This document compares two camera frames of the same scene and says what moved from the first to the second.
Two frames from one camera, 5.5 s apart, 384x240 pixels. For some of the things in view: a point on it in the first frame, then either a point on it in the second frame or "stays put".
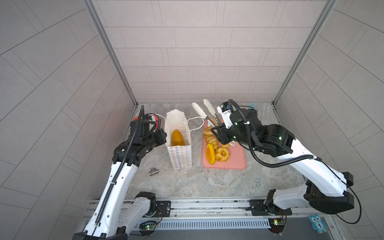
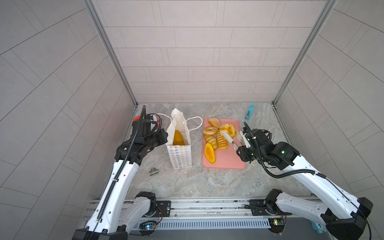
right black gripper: [221, 132] → [241, 150]
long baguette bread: [177, 138] stays put
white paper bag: [178, 138] stays put
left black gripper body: [152, 140] stays put
